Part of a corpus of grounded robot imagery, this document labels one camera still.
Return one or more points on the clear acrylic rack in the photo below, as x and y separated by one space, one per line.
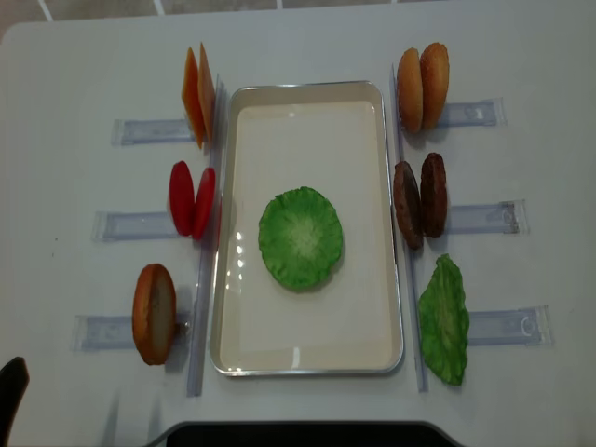
526 326
96 333

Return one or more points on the bread bun slice front left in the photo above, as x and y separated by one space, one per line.
154 314

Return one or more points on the brown meat patty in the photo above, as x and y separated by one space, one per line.
433 193
407 205

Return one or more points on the orange cheese slice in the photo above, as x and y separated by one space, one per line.
190 97
206 93

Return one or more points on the left orange cheese slice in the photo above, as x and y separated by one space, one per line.
190 97

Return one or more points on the right orange cheese slice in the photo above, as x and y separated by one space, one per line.
206 93

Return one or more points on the left bread bun back right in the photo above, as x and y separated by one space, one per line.
410 91

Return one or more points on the upright green lettuce leaf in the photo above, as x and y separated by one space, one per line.
444 322

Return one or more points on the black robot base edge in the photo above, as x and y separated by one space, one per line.
306 434

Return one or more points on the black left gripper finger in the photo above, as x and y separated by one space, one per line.
14 379

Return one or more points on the left brown meat patty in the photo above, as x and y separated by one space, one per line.
407 205

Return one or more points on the clear left acrylic rack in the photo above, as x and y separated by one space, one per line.
96 333

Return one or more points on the flat green lettuce leaf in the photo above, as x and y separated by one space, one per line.
300 238

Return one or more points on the clear right acrylic rack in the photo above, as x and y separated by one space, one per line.
526 326

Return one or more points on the red tomato slice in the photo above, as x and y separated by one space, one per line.
181 198
204 203

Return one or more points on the right brown meat patty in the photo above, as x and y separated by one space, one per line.
433 193

